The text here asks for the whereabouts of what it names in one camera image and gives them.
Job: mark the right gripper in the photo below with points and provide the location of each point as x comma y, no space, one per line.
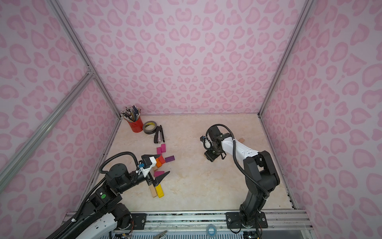
211,155

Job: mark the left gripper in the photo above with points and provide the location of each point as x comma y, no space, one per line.
149,179

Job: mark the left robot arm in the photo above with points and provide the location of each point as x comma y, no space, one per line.
102,210

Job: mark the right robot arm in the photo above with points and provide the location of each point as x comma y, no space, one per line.
258,168

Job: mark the orange block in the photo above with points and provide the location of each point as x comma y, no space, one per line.
158,164

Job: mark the magenta block lower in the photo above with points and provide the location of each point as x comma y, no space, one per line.
158,173

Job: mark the red block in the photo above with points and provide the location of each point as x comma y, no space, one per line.
161,159

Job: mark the purple block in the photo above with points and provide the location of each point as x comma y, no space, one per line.
169,159

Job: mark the black stapler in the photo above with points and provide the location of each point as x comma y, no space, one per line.
159,135

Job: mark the black tape roll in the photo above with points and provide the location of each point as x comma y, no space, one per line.
150,127

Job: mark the red pencil cup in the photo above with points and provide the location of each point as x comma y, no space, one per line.
136,126

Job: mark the bundle of coloured pencils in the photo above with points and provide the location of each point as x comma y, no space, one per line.
131,113

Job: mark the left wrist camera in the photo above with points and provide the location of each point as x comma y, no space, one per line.
145,165

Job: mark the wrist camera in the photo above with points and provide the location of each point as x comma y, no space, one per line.
145,165
203,139

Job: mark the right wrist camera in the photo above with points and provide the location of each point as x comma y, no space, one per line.
203,139

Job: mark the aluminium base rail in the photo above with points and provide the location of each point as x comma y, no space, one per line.
282,224

